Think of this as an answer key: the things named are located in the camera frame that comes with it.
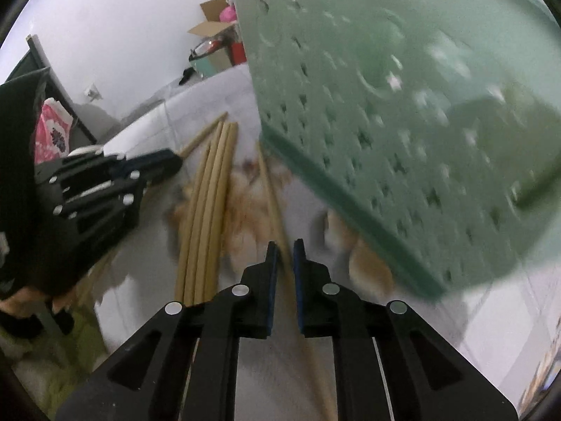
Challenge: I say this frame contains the red gift bag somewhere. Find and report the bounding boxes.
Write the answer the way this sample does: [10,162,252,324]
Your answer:
[228,39,249,67]

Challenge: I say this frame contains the dark furniture frame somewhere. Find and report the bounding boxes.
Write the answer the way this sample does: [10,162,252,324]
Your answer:
[4,35,99,145]

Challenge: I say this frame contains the long bamboo chopstick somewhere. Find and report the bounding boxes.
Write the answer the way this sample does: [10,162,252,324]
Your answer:
[256,142,338,421]

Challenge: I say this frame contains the person's left hand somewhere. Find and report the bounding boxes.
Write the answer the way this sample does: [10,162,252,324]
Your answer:
[0,283,60,322]

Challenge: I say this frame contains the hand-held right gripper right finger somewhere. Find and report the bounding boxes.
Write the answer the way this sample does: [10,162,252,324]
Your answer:
[293,238,520,421]

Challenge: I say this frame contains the person's left forearm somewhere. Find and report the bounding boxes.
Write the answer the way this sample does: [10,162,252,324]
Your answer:
[0,311,110,408]

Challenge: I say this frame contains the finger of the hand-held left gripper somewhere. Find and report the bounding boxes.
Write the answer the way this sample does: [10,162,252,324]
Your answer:
[52,181,146,238]
[37,148,183,186]

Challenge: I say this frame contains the green star-hole utensil basket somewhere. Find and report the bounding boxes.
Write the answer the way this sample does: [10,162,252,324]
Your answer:
[225,0,561,301]

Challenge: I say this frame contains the pile of bamboo chopsticks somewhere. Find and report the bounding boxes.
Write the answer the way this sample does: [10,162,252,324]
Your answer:
[173,112,239,308]

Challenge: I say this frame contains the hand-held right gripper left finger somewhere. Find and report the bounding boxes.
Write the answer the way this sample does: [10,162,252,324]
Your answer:
[55,240,280,421]

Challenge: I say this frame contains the pink flower-print cloth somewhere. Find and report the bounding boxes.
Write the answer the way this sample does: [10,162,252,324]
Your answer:
[34,99,74,166]

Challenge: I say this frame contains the cardboard box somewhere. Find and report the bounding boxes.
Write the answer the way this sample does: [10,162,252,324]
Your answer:
[188,0,239,49]

